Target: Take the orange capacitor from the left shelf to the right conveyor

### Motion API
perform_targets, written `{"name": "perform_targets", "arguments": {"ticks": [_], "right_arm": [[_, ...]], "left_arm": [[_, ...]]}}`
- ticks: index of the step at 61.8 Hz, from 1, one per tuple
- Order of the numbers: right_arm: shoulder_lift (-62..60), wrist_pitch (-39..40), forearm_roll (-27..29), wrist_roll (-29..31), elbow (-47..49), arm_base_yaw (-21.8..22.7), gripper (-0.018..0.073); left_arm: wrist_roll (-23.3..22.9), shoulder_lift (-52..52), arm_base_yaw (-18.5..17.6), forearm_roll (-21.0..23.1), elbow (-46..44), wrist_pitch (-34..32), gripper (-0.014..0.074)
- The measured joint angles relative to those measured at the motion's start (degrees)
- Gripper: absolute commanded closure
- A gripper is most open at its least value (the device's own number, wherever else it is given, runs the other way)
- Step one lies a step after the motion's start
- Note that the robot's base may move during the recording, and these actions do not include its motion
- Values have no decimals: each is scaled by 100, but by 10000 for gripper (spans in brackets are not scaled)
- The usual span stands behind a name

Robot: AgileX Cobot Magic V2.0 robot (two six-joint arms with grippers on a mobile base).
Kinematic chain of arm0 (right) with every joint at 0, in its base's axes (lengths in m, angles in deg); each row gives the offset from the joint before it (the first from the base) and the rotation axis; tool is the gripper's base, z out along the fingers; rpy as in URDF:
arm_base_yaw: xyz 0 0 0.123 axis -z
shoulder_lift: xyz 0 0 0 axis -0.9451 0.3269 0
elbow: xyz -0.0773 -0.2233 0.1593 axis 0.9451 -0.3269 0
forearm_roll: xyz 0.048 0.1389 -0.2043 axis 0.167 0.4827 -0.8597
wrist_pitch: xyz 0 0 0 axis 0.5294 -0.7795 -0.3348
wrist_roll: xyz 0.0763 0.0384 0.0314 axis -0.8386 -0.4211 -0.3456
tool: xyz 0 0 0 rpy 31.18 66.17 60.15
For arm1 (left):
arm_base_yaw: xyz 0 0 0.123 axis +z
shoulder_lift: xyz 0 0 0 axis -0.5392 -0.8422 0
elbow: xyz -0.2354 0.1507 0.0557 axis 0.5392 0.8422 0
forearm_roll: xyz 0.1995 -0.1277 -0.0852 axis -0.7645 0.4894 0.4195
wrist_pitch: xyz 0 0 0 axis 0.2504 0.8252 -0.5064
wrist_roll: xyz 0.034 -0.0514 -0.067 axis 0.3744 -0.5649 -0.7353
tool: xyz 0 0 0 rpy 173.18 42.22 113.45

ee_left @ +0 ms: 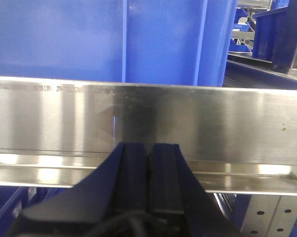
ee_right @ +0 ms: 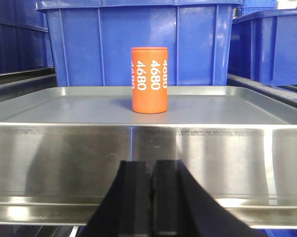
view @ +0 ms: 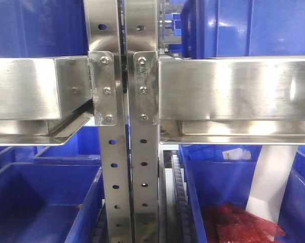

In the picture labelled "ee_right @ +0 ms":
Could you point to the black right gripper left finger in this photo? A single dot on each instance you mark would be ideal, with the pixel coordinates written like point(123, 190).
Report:
point(126, 209)

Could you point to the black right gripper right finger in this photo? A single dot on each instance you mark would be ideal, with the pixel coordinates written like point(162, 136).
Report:
point(182, 208)

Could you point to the orange capacitor cylinder 4680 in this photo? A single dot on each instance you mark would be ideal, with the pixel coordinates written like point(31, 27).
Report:
point(149, 82)

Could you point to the blue bin behind capacitor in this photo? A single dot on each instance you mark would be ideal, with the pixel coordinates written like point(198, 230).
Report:
point(91, 40)

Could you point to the blue bin at right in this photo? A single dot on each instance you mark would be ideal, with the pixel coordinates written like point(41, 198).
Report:
point(263, 47)

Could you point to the blue bin at left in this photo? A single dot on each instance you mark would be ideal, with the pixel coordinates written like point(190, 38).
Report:
point(24, 38)

